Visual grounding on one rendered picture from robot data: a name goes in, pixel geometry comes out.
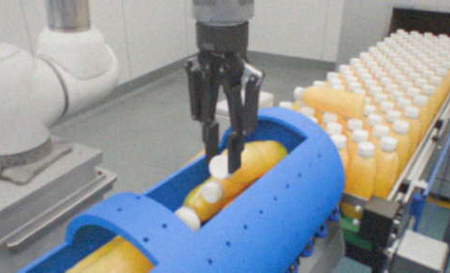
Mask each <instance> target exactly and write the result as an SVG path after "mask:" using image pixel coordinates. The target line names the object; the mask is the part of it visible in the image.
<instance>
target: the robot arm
mask: <svg viewBox="0 0 450 273"><path fill-rule="evenodd" d="M89 8H90V0H45V12H46V17H47V26H46V27H45V28H44V29H43V31H42V32H41V33H40V36H39V43H38V46H37V49H36V57H35V58H33V57H32V55H31V54H30V53H29V52H28V51H26V50H25V49H24V48H21V47H20V46H18V45H11V44H6V43H0V180H3V181H7V182H10V183H12V184H15V185H17V186H19V187H22V186H25V185H27V184H30V183H31V181H32V180H33V179H34V178H35V176H37V175H39V173H42V172H43V171H44V170H45V169H47V168H49V167H50V165H53V163H55V162H56V161H58V160H59V159H61V157H64V156H65V155H68V154H69V153H72V152H73V149H72V145H71V144H67V143H57V142H53V141H52V139H51V137H50V134H49V128H48V127H49V126H50V125H53V123H54V122H55V121H57V119H58V118H60V117H63V116H65V115H68V114H73V113H76V112H78V111H80V110H83V109H85V108H87V107H88V106H90V105H93V104H95V103H96V102H98V101H100V100H102V99H103V98H106V97H107V95H108V94H111V92H112V91H113V89H115V87H116V85H117V84H118V81H119V78H120V65H119V62H118V57H117V55H116V54H115V52H114V51H113V50H112V48H111V47H109V46H108V45H107V44H105V43H104V39H103V35H101V34H100V31H98V30H97V28H96V27H94V26H93V25H91V19H90V9H89ZM189 12H190V18H192V19H194V20H195V21H198V22H195V37H196V46H197V48H198V49H199V51H198V55H197V57H194V58H191V59H189V60H186V61H184V62H183V65H184V67H185V68H186V73H187V76H188V83H189V106H190V114H191V118H192V119H193V120H194V121H196V120H197V121H199V122H200V124H201V125H202V141H203V142H204V143H205V149H206V165H207V166H210V161H211V159H212V158H213V157H215V156H219V122H218V121H214V120H217V118H215V113H216V108H217V103H218V98H219V88H220V85H221V86H222V87H223V93H224V94H225V95H226V104H227V109H228V114H229V118H230V124H231V133H229V134H227V135H226V152H227V173H228V174H233V173H234V172H236V171H237V170H238V169H239V168H240V167H241V166H242V153H243V151H244V149H245V146H244V143H245V137H247V136H248V135H250V134H251V133H253V132H255V131H256V129H257V122H258V113H259V105H260V88H261V84H262V82H263V78H264V77H265V72H263V70H260V71H257V70H255V68H252V67H251V66H250V65H249V61H248V59H247V48H248V37H249V22H248V21H247V20H250V19H251V18H252V17H254V15H255V0H189ZM203 72H204V73H205V75H204V79H203ZM243 74H244V75H245V80H244V82H245V83H246V85H245V89H244V95H242V88H243V81H242V77H243ZM204 88H205V89H204Z"/></svg>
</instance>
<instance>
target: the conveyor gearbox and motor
mask: <svg viewBox="0 0 450 273"><path fill-rule="evenodd" d="M448 251H449V249H448V245H447V244H445V243H443V242H439V241H437V240H434V239H432V238H428V237H426V236H424V235H422V234H418V233H416V232H414V231H411V230H405V231H404V235H401V237H400V240H399V239H397V240H396V242H395V243H394V246H389V247H388V250H387V255H386V258H385V261H387V269H386V270H385V272H384V273H442V272H443V270H444V264H445V261H446V259H447V256H448Z"/></svg>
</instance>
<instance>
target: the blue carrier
mask: <svg viewBox="0 0 450 273"><path fill-rule="evenodd" d="M256 140H261V141H268V140H275V141H279V143H281V144H282V145H284V148H285V149H286V150H287V153H288V155H287V156H286V157H284V159H282V160H281V161H280V162H279V163H278V164H277V165H276V166H275V167H274V168H272V170H270V171H269V172H267V173H266V174H265V175H264V176H263V177H262V178H260V180H258V181H257V182H256V183H255V184H253V185H252V186H251V187H250V188H249V189H247V191H245V192H244V193H243V194H241V195H240V196H239V197H238V198H236V199H235V201H233V202H231V204H230V205H228V206H227V207H226V208H225V209H223V210H222V211H221V212H220V213H219V212H218V213H219V214H218V213H217V215H216V216H215V217H214V216H213V217H214V218H213V217H212V219H211V220H210V218H209V219H207V220H206V221H204V222H200V228H199V229H198V231H196V232H195V233H194V232H193V230H192V229H190V227H189V226H187V224H186V223H185V222H182V220H181V219H180V218H178V216H176V215H175V214H174V213H175V212H176V211H177V210H179V209H181V207H182V206H183V202H184V201H185V199H186V197H187V195H188V194H189V193H190V191H191V190H194V188H196V187H197V186H199V185H200V184H202V182H205V181H206V180H207V179H208V178H210V176H211V174H210V168H209V166H207V165H206V154H202V155H201V156H199V157H197V158H196V159H194V160H193V161H192V162H190V163H189V164H188V165H186V166H184V167H182V169H180V170H178V171H176V172H175V173H172V174H170V176H168V177H166V178H164V179H163V180H162V181H161V182H157V184H155V185H154V186H152V187H150V188H149V189H148V190H145V191H144V192H142V193H141V194H138V193H131V192H121V193H115V194H113V195H111V197H107V199H105V200H103V201H101V202H99V203H98V204H97V205H95V206H94V207H92V208H91V209H88V210H87V211H85V212H83V213H81V214H80V215H78V216H76V217H75V218H73V220H71V221H70V223H69V225H68V227H67V229H66V235H65V242H64V243H62V244H60V245H59V246H56V247H55V248H54V249H51V250H50V251H48V253H45V255H43V256H42V257H39V258H38V259H37V260H36V261H33V262H32V263H30V264H28V265H26V266H25V267H24V268H22V269H20V270H19V271H18V272H15V273H64V272H66V271H67V270H68V269H71V268H72V267H74V266H75V265H76V264H77V263H78V262H81V260H83V259H85V258H86V257H87V256H89V255H91V254H92V253H93V252H94V251H97V249H99V248H100V247H102V246H104V244H108V243H109V242H110V241H111V240H112V239H114V238H115V237H116V236H118V235H119V236H122V237H123V238H124V239H125V240H126V241H128V242H129V243H130V244H131V245H133V246H134V247H135V248H137V249H138V250H139V252H141V253H142V254H143V256H145V257H146V258H147V260H149V261H150V262H151V264H153V266H154V268H153V269H152V271H149V272H148V273H284V272H286V270H287V268H289V267H290V265H291V264H292V263H293V261H294V260H295V258H296V257H297V256H298V254H299V253H300V252H301V251H302V250H303V248H304V247H305V246H306V245H307V244H308V242H309V241H311V238H312V237H314V235H315V233H316V232H317V231H318V230H319V228H320V227H321V225H323V222H324V221H326V220H327V217H329V215H330V214H331V213H332V211H333V210H334V209H335V207H336V205H338V203H339V200H340V198H341V197H342V194H343V190H344V184H345V174H344V169H343V161H342V159H341V157H340V154H339V152H338V150H337V149H336V147H335V144H334V143H333V141H332V139H331V138H330V137H329V136H328V134H327V133H326V132H325V131H324V129H322V128H321V127H320V125H318V124H316V123H315V121H312V120H311V119H310V118H308V117H306V116H304V115H303V114H301V113H299V112H296V111H295V110H292V109H286V108H281V107H267V108H263V109H259V113H258V122H257V129H256V131H255V132H253V133H251V134H250V135H248V136H246V137H245V143H248V142H253V141H256ZM209 220H210V222H209ZM207 261H208V262H207Z"/></svg>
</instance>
